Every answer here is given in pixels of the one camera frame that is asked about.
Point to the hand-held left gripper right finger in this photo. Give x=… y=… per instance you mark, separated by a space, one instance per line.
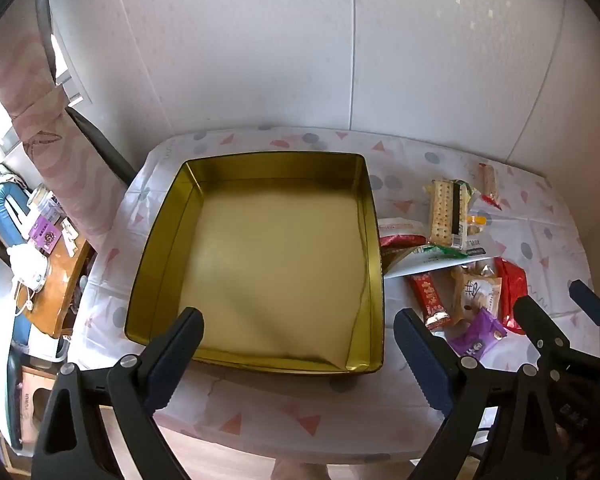
x=422 y=360

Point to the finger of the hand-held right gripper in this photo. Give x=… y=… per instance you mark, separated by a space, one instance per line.
x=586 y=297
x=532 y=317

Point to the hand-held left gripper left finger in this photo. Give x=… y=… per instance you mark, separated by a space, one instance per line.
x=177 y=355

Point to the shiny red foil packet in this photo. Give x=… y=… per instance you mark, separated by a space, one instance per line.
x=511 y=280

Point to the purple candy packet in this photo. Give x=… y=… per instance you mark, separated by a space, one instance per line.
x=477 y=335

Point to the beige snack packet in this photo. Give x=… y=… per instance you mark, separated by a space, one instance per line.
x=475 y=292

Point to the pumpkin seed packet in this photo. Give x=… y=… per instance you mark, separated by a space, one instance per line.
x=475 y=230

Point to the gold tin box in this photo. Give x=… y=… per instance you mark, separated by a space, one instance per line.
x=280 y=260

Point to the red snack bar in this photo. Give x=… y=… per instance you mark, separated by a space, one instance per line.
x=427 y=297

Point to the yellow green snack packet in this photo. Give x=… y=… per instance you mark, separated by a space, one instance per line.
x=430 y=251

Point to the patterned white tablecloth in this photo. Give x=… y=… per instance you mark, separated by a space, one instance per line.
x=280 y=410

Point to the red and white snack packet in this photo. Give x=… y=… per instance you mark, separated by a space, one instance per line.
x=400 y=232

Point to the cracker packet with black band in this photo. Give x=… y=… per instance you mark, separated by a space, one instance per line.
x=442 y=210

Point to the wooden side desk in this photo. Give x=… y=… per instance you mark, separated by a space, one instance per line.
x=55 y=285

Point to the small red-ended cracker packet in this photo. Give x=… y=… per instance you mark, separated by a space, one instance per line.
x=489 y=182

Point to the cardboard box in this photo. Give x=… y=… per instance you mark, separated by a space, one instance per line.
x=32 y=400

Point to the purple box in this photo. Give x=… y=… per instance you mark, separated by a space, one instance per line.
x=44 y=235

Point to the small glass jar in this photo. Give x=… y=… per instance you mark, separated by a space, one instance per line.
x=42 y=200

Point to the pink patterned curtain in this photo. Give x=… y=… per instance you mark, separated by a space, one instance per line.
x=45 y=125

